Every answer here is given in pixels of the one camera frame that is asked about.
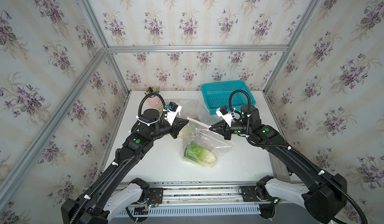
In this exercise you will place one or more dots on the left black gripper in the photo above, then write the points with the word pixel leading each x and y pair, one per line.
pixel 177 125

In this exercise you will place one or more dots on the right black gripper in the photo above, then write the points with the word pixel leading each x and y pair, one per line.
pixel 222 125

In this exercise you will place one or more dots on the zip-top bag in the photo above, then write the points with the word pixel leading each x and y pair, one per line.
pixel 189 108
pixel 198 132

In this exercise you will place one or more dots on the chinese cabbage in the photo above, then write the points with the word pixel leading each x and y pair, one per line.
pixel 198 155

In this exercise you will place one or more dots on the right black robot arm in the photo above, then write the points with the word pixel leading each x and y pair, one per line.
pixel 326 194

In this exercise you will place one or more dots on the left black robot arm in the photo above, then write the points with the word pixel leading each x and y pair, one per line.
pixel 98 204

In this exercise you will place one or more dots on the teal plastic basket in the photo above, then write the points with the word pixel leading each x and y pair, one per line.
pixel 217 94

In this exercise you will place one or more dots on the pink pen cup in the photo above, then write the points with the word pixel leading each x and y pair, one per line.
pixel 155 101

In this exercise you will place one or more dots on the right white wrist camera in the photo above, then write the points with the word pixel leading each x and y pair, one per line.
pixel 225 113

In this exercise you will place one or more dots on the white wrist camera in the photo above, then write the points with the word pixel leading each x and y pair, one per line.
pixel 225 113
pixel 171 112

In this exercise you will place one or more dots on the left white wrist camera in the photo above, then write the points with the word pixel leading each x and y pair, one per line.
pixel 171 112

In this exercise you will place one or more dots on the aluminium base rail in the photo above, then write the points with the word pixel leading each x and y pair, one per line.
pixel 221 193

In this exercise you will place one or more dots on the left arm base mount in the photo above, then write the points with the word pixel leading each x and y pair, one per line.
pixel 152 196

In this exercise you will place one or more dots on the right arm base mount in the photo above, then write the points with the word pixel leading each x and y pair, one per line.
pixel 258 192

